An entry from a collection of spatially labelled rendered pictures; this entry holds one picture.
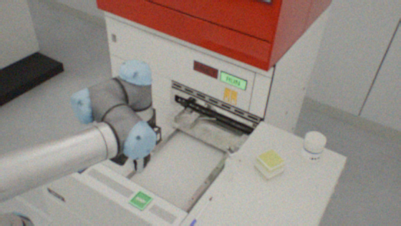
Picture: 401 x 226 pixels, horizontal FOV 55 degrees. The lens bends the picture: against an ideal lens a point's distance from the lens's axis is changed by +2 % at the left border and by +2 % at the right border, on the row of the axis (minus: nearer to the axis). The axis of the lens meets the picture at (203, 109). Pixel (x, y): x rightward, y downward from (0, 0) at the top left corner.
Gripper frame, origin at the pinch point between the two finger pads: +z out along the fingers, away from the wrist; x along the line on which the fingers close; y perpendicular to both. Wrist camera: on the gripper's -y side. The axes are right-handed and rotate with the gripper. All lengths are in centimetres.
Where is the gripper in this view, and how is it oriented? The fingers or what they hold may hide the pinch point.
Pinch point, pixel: (137, 171)
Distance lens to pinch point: 113.1
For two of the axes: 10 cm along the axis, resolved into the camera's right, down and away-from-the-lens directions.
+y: 5.3, -5.2, 6.7
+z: -0.6, 7.7, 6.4
